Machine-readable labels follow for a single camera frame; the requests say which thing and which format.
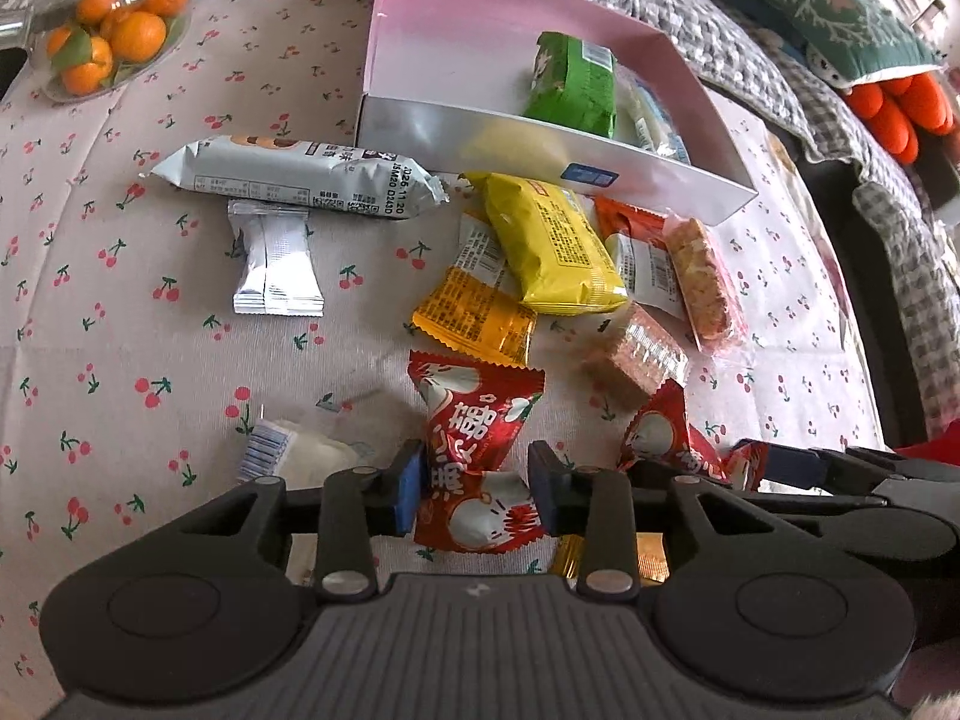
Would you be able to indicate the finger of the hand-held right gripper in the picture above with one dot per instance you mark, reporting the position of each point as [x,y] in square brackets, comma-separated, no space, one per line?
[795,466]

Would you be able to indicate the clear oat bar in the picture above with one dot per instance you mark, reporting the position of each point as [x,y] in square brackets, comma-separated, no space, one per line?
[701,281]

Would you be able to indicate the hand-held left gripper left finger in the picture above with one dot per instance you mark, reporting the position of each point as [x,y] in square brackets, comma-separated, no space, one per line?
[405,491]

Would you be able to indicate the yellow snack packet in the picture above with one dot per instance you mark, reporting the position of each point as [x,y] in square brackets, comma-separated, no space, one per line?
[551,240]

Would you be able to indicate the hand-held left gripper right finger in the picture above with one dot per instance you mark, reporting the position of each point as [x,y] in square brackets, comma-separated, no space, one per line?
[541,491]

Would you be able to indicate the orange and white snack packet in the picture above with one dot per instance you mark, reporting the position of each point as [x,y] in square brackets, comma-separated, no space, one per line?
[645,270]

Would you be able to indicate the cherry print table cloth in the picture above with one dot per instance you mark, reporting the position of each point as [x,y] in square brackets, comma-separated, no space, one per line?
[150,360]

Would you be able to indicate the red rice cracker packet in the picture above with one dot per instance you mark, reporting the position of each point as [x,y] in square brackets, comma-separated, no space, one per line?
[472,409]
[746,465]
[480,517]
[664,435]

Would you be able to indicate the green embroidered cushion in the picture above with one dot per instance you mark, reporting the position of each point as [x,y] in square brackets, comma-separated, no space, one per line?
[825,7]

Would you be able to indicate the glass jar of small oranges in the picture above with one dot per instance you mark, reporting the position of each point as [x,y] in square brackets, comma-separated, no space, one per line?
[105,22]

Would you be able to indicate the clear pinkish crumbly bar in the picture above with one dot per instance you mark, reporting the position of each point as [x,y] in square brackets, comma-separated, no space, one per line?
[637,352]

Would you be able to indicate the green snack packet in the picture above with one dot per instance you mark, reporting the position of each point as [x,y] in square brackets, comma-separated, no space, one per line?
[574,86]

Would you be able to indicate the orange plush toy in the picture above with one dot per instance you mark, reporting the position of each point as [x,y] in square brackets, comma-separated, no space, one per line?
[896,116]

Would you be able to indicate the gold foil snack packet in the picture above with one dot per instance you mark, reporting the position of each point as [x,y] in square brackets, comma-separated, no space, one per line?
[570,559]

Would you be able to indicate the cream white snack packet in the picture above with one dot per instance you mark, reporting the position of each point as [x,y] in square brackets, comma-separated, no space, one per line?
[649,120]

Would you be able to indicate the long grey biscuit packet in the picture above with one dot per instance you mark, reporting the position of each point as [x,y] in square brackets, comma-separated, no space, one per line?
[300,176]

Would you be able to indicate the pink cardboard box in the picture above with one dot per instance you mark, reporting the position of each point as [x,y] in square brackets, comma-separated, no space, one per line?
[487,37]

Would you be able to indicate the orange gold snack packet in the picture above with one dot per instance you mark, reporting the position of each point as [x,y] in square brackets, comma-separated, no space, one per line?
[472,319]

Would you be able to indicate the white packet with blue barcode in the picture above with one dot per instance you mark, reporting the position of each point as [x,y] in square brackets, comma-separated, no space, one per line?
[300,454]

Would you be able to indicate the small silver snack packet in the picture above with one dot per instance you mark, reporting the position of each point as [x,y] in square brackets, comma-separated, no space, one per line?
[274,262]

